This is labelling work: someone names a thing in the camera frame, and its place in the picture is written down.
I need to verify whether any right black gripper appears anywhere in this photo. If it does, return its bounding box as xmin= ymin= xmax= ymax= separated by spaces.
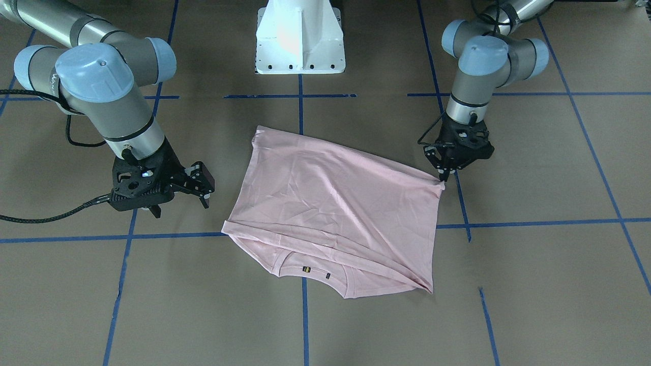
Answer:
xmin=108 ymin=139 xmax=215 ymax=219

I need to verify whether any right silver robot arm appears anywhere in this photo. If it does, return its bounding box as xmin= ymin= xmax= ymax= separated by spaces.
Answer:
xmin=2 ymin=1 xmax=215 ymax=224

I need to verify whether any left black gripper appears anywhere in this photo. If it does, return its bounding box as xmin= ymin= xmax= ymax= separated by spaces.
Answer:
xmin=418 ymin=113 xmax=495 ymax=181

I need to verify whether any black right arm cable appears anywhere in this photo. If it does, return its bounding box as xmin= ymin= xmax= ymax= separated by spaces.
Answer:
xmin=0 ymin=87 xmax=115 ymax=224

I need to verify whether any pink printed t-shirt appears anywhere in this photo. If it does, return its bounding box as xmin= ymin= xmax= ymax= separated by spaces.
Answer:
xmin=221 ymin=126 xmax=446 ymax=298

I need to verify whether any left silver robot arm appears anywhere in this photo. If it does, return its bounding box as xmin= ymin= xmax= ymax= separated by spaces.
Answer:
xmin=417 ymin=1 xmax=553 ymax=181

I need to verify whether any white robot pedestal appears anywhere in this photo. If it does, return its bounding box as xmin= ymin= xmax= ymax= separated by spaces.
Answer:
xmin=254 ymin=1 xmax=346 ymax=75

